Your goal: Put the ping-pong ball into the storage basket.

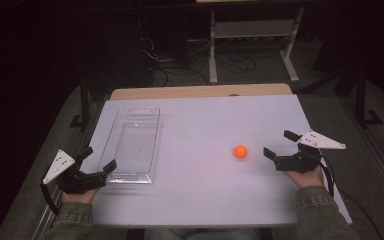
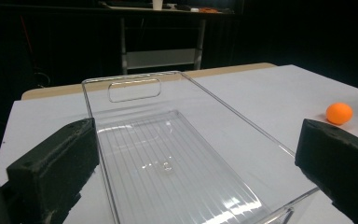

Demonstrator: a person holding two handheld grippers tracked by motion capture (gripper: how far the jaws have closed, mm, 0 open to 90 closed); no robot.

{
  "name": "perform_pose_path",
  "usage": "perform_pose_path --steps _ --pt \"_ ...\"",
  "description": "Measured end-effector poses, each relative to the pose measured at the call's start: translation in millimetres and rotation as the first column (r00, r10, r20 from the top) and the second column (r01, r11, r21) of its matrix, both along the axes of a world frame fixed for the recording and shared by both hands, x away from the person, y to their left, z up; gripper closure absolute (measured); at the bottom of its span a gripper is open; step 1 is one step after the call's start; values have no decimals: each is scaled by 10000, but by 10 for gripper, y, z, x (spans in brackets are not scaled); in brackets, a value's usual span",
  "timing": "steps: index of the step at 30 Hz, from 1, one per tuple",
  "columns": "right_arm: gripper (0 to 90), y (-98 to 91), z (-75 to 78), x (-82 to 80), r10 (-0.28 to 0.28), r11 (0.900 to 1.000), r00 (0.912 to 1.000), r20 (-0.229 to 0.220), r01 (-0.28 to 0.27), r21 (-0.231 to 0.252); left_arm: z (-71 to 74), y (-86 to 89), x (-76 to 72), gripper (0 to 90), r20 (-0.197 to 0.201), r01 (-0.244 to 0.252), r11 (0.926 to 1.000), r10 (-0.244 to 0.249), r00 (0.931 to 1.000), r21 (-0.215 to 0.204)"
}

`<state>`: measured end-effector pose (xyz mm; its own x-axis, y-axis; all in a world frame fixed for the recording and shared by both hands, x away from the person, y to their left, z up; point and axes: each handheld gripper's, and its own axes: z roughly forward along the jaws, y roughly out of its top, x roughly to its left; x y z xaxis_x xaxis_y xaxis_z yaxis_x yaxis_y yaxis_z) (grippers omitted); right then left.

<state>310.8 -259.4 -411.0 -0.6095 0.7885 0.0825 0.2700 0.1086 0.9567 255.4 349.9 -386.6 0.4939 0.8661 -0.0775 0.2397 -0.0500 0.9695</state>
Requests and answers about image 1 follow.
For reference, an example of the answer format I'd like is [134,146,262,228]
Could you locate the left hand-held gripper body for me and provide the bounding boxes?
[42,149,108,195]

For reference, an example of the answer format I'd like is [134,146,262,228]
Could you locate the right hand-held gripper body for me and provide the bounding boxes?
[273,130,347,174]

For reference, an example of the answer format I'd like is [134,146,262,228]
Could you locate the orange ball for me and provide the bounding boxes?
[233,144,248,159]

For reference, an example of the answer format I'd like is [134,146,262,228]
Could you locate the clear plastic tray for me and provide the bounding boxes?
[97,107,164,185]

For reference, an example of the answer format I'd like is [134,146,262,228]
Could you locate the person's left hand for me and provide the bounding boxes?
[60,187,101,205]

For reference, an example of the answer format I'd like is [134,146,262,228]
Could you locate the person's right hand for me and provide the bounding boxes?
[284,165,325,190]

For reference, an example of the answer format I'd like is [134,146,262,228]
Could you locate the black metal stand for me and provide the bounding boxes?
[68,77,92,132]
[353,67,384,128]

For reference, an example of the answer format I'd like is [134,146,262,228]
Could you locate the wooden table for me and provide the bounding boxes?
[109,83,294,102]

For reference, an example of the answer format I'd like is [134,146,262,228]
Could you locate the white metal stand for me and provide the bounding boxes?
[207,6,306,85]

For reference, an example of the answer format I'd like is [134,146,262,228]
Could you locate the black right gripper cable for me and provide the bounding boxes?
[319,157,336,198]

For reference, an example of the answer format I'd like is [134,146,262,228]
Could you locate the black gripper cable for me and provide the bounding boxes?
[39,164,63,216]
[319,157,336,198]

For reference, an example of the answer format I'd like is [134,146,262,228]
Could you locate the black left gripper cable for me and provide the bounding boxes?
[39,164,63,216]

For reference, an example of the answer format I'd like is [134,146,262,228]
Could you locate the metal frame rail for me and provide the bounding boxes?
[341,94,384,209]

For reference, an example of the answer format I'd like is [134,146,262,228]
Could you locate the thin black floor cable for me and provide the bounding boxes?
[337,187,384,240]

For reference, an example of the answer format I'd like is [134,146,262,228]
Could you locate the tangle of floor cables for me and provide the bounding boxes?
[135,18,281,88]

